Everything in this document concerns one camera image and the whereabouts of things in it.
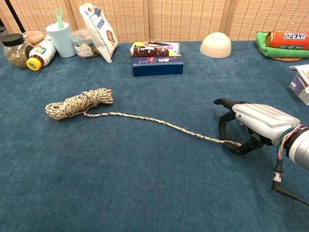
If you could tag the green plastic spatula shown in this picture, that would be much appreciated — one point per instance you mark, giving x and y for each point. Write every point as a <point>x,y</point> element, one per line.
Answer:
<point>59,18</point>

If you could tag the black stand pole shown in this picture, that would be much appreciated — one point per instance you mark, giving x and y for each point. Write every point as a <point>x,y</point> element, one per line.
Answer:
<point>15,17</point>

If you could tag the green folded cloth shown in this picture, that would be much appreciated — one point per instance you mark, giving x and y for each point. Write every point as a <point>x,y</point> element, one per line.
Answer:
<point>262,41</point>

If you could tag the pale blue plastic cup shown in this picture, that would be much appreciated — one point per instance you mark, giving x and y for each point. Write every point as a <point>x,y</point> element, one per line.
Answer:
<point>62,41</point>

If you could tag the white printed snack bag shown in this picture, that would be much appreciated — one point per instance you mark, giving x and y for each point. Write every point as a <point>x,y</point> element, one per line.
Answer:
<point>101,36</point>

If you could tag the brown woven coaster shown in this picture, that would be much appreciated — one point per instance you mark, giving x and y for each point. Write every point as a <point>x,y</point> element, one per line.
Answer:
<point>282,58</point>

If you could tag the brown bottle with yellow cap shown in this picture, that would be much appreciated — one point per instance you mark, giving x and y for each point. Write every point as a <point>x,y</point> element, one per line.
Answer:
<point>149,51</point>

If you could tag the orange Arctic Ocean can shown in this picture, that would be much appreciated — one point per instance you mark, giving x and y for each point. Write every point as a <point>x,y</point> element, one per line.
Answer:
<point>289,39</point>

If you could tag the white purple toothpaste box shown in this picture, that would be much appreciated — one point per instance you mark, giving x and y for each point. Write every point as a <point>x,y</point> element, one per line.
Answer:
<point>175,48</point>

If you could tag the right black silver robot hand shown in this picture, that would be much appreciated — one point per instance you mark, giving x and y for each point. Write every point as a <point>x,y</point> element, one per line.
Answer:
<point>263,120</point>

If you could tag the blue white drink carton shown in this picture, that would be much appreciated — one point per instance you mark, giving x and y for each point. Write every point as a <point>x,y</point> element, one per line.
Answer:
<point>299,90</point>

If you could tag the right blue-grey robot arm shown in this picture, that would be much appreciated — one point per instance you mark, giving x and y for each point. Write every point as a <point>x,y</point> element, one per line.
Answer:
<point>300,147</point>

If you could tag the blue felt table mat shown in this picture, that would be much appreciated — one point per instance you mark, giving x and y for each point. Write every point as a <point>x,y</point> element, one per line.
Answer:
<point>144,181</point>

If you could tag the white bottle with yellow cap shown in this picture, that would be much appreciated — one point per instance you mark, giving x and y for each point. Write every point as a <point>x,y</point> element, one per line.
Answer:
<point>43,53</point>

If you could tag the bamboo folding screen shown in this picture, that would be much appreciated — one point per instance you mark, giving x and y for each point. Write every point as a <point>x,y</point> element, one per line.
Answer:
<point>183,19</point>

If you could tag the clear jar of brown powder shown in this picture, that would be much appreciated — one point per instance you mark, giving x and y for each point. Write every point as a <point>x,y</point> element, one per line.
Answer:
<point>35,38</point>

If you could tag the metal binder clip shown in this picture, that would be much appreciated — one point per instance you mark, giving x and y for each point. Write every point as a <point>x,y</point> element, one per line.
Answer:
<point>97,11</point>

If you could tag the clear jar of colourful bits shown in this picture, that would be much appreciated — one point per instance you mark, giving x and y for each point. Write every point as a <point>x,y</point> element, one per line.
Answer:
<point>83,44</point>

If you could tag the glass jar with black lid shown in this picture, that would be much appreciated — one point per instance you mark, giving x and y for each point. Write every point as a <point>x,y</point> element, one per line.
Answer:
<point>15,54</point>

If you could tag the cream upturned bowl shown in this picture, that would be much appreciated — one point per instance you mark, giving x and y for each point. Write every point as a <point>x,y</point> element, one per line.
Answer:
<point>215,46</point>

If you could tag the dark blue printed box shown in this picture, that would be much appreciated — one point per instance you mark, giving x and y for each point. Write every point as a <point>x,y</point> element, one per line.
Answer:
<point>157,66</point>

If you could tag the snack box pack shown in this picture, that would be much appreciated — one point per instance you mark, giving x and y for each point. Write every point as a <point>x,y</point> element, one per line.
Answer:
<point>303,71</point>

